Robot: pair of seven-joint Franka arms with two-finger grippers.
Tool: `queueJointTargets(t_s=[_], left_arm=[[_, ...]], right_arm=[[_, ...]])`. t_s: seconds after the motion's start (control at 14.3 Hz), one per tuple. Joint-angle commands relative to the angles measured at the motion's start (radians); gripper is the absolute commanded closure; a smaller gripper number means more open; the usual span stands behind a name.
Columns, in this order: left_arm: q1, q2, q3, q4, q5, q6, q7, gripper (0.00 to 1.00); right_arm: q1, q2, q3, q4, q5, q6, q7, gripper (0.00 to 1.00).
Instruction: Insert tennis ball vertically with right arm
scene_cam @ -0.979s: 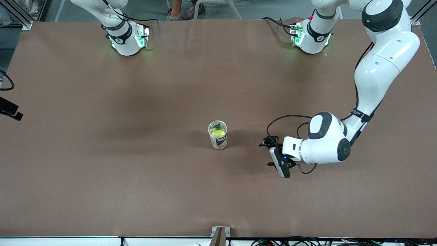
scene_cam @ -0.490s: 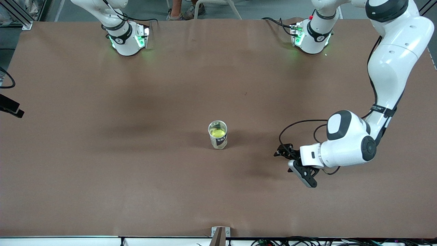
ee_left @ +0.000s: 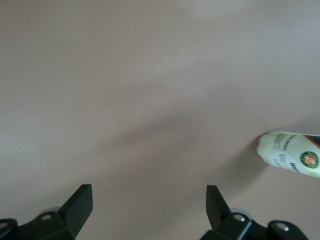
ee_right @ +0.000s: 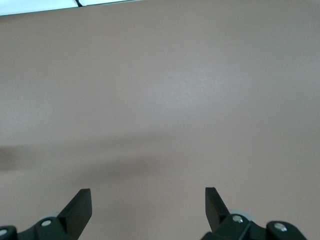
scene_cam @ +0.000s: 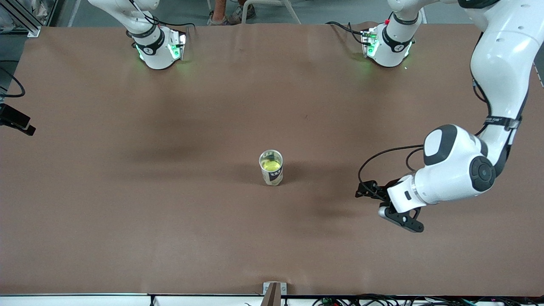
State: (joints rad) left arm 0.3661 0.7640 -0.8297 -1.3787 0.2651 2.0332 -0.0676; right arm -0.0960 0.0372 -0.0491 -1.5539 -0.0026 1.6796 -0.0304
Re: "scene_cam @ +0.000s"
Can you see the metal camera post bracket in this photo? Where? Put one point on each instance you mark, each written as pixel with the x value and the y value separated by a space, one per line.
pixel 272 297

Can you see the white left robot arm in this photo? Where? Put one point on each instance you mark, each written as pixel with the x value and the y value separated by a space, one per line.
pixel 501 63

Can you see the person bare leg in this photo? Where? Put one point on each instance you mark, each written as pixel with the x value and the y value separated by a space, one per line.
pixel 221 8

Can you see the clear tennis ball can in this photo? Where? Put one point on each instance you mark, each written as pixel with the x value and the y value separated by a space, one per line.
pixel 274 176

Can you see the beige chair frame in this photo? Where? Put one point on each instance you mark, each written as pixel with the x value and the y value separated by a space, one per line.
pixel 265 2

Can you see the brown table cover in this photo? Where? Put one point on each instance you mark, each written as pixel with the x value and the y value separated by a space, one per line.
pixel 272 255

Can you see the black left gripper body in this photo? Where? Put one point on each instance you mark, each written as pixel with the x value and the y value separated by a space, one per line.
pixel 379 192

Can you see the aluminium profile frame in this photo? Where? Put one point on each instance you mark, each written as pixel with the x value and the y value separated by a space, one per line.
pixel 34 30

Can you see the grey shoe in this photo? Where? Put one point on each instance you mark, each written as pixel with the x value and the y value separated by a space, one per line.
pixel 240 15

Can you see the yellow ball Wilson print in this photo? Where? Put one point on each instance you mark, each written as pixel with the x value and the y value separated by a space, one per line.
pixel 271 165

